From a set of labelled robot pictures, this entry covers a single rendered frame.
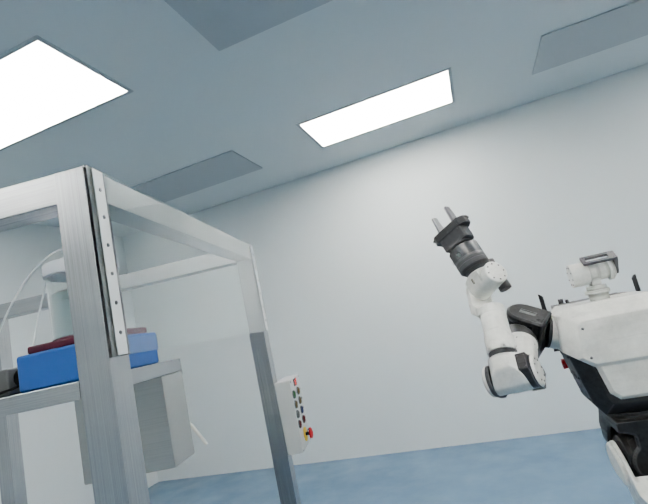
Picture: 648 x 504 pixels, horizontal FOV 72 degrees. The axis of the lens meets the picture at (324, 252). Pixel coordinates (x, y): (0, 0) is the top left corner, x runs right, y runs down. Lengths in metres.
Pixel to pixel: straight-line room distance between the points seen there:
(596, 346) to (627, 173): 3.37
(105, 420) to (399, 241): 3.87
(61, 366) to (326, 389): 3.86
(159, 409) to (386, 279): 3.57
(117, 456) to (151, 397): 0.29
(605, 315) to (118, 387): 1.18
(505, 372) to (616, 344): 0.35
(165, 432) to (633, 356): 1.17
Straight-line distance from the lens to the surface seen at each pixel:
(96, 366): 0.86
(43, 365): 1.09
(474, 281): 1.30
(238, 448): 5.33
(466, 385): 4.49
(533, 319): 1.42
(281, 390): 1.75
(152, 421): 1.14
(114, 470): 0.87
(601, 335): 1.41
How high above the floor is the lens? 1.33
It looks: 9 degrees up
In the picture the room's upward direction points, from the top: 12 degrees counter-clockwise
